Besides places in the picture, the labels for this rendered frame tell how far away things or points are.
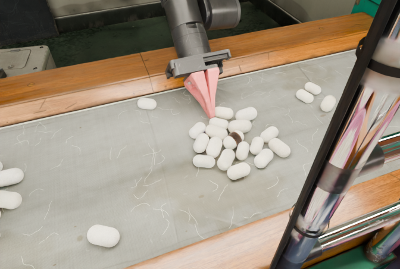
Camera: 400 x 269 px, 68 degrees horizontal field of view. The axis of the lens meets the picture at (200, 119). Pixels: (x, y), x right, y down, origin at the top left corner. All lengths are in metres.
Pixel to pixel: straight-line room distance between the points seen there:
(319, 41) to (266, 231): 0.47
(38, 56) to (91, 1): 1.26
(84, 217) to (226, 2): 0.40
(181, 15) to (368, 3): 0.55
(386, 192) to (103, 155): 0.39
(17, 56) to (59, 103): 0.81
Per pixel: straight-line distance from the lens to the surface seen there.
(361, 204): 0.43
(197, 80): 0.47
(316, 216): 0.21
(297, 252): 0.25
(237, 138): 0.46
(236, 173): 0.42
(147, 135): 0.49
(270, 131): 0.48
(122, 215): 0.41
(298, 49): 0.69
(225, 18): 0.54
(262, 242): 0.36
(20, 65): 1.30
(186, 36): 0.49
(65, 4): 2.51
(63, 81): 0.61
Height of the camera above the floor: 1.09
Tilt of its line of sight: 44 degrees down
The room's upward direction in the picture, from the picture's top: straight up
